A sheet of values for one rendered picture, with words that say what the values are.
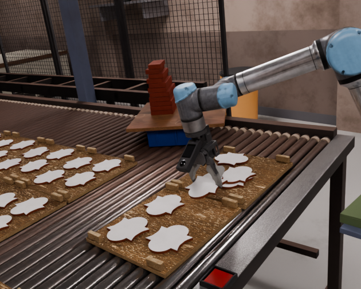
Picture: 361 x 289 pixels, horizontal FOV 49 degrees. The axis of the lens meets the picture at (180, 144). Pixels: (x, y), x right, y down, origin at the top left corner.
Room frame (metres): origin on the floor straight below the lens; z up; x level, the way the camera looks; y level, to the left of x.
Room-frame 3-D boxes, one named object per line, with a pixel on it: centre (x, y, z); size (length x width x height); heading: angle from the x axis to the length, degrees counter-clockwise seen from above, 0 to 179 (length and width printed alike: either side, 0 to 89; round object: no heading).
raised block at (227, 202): (1.24, -0.15, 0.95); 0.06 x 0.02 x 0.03; 48
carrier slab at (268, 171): (1.50, -0.20, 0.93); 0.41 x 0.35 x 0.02; 140
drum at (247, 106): (4.69, -0.78, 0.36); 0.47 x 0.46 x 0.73; 132
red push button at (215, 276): (0.88, -0.06, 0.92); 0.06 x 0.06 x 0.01; 51
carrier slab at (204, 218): (1.18, 0.08, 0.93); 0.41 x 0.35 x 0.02; 138
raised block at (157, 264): (0.95, 0.11, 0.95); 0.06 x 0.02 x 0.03; 48
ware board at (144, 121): (2.15, -0.02, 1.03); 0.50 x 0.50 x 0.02; 80
